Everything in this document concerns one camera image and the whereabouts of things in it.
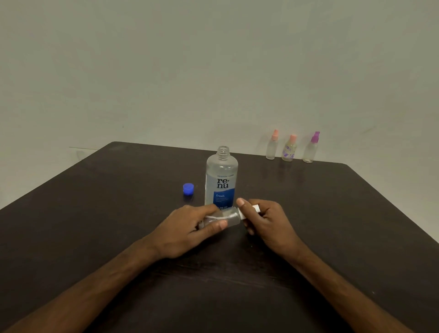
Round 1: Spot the person's right hand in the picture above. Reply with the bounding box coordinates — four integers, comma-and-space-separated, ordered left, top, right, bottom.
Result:
236, 198, 305, 258

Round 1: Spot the person's left hand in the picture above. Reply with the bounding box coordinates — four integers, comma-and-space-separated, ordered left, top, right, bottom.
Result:
146, 204, 228, 260

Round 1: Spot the white spray cap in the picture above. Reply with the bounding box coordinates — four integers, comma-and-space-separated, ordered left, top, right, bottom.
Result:
238, 204, 261, 220

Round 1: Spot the frosted small spray bottle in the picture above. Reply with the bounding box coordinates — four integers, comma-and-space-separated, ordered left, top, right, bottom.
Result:
199, 206, 245, 230

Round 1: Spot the person's right forearm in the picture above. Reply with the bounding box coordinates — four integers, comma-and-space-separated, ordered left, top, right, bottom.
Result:
288, 242, 416, 333

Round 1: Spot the person's left forearm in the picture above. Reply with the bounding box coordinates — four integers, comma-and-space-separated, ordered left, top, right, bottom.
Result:
0, 237, 162, 333

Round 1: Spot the clear bottle with blue label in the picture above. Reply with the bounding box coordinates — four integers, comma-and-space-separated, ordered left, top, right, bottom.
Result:
204, 146, 239, 208

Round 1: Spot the frosted pink-capped spray bottle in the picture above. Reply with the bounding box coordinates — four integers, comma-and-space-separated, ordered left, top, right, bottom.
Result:
266, 129, 279, 160

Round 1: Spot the floral pink-capped spray bottle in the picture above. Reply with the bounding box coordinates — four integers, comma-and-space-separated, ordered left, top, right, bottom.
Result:
281, 134, 297, 162

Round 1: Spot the frosted purple-capped spray bottle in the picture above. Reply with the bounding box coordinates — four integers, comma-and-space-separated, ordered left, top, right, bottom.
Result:
302, 131, 320, 164

